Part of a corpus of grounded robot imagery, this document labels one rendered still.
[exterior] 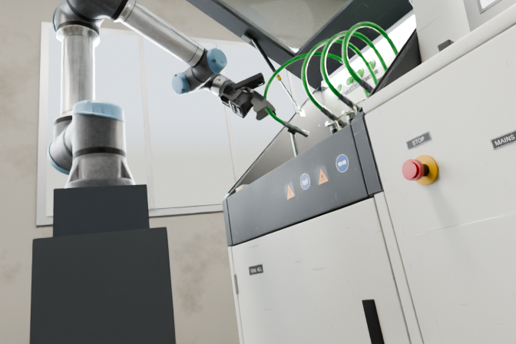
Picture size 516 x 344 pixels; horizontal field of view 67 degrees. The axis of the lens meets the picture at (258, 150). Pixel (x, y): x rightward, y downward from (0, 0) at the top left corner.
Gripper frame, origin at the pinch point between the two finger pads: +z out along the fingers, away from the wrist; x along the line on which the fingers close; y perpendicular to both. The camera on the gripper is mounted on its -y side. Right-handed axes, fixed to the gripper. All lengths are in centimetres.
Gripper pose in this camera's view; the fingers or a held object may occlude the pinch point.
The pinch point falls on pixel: (273, 110)
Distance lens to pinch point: 134.1
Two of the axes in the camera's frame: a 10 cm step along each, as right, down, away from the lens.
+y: -6.2, 7.2, -3.1
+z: 7.7, 4.9, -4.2
